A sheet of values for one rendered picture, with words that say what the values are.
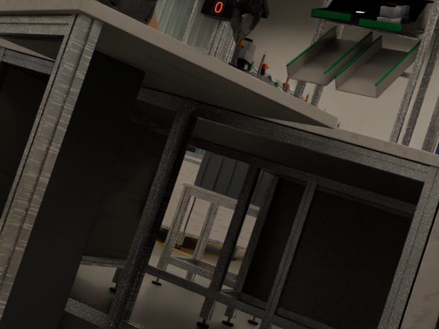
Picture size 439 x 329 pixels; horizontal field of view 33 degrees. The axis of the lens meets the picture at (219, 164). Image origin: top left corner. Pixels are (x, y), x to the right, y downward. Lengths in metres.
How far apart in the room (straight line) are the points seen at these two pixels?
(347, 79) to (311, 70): 0.11
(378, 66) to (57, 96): 1.14
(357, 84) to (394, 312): 0.67
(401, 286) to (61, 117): 0.94
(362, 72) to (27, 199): 1.17
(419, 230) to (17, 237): 0.97
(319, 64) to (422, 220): 0.62
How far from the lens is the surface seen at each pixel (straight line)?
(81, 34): 1.42
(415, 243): 1.89
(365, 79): 2.20
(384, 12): 2.21
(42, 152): 1.40
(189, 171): 7.40
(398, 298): 1.89
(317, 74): 2.21
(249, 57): 2.37
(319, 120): 1.75
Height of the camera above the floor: 0.59
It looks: 3 degrees up
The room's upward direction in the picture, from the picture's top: 19 degrees clockwise
